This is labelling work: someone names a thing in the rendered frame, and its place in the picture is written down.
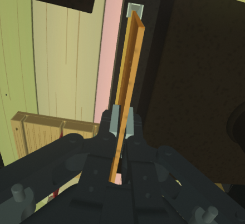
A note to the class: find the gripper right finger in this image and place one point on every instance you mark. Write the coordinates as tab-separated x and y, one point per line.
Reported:
149	170

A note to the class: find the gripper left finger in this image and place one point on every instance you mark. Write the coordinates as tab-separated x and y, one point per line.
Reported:
57	157

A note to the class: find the orange screen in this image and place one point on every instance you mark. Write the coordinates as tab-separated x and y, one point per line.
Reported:
132	65

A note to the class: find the tan wooden slotted rack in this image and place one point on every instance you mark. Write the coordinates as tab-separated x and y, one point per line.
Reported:
42	132

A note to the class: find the dark round wick knob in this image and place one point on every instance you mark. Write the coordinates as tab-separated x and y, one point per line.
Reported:
238	126

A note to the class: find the dark brown safelight lamp body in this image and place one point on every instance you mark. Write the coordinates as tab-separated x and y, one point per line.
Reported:
191	75

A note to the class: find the grey metal groove clip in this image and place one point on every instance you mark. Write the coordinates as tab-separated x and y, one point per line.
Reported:
136	8

